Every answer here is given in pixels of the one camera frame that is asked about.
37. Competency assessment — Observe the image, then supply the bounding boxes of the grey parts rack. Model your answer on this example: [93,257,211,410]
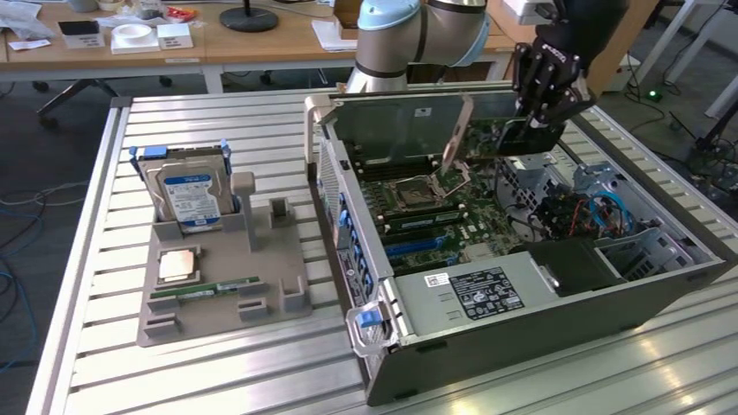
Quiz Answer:
[136,171,316,348]

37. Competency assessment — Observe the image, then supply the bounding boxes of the silver drive cage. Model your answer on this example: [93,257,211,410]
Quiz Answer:
[496,124,580,207]

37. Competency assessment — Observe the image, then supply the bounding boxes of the blue floor cable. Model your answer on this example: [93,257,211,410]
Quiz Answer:
[0,207,45,373]

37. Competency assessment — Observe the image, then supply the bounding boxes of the silver CPU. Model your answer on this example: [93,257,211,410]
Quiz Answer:
[157,249,197,283]

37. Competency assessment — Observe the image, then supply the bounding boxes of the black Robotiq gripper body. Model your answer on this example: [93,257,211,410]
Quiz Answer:
[534,0,627,99]

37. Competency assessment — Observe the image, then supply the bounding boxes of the blue expansion slot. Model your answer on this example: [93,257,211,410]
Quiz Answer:
[384,235,449,257]

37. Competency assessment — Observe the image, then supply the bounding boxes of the white tape roll block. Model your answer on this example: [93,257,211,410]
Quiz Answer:
[109,23,161,55]

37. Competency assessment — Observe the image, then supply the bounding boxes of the clear plastic bag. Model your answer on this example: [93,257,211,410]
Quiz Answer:
[0,2,56,40]

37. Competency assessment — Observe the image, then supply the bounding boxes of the CPU socket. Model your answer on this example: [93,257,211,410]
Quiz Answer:
[391,176,440,214]

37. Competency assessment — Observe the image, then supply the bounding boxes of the white box with black top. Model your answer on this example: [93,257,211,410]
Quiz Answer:
[56,20,106,49]

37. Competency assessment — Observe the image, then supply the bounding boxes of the grey power supply unit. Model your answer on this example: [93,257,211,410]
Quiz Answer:
[393,252,559,337]

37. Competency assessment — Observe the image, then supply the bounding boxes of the red wire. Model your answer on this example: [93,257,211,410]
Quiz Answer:
[572,196,604,237]

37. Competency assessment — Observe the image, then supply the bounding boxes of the open black PC case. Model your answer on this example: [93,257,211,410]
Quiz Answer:
[303,84,738,407]

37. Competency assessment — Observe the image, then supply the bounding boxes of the GPU card with silver bracket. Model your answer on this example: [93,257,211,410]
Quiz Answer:
[440,92,570,175]

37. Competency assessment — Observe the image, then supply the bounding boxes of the hard disk in blue carrier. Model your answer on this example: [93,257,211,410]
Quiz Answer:
[129,140,235,235]

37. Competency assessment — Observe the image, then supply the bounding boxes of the wooden desk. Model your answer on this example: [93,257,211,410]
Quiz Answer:
[0,0,523,94]

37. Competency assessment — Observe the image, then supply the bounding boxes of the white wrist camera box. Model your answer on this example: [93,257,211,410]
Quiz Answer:
[501,0,564,26]

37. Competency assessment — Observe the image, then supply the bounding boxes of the black lamp base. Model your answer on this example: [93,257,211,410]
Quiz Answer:
[217,0,280,33]

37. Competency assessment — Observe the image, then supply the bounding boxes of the silver disk bay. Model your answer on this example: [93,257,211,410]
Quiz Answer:
[592,227,698,283]

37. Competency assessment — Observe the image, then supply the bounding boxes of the black office chair base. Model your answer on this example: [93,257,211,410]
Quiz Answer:
[33,75,173,126]

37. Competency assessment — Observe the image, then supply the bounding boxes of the silver socket cover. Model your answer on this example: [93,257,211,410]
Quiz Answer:
[429,157,475,195]

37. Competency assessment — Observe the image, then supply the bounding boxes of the green RAM stick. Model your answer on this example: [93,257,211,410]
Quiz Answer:
[149,278,260,301]

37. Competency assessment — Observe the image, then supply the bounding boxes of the blue wire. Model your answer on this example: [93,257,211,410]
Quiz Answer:
[586,189,635,239]

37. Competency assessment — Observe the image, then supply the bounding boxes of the white paper stack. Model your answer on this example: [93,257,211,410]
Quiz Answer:
[309,17,360,53]

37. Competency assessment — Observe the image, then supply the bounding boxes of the plain white box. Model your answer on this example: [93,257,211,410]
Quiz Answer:
[156,23,193,51]

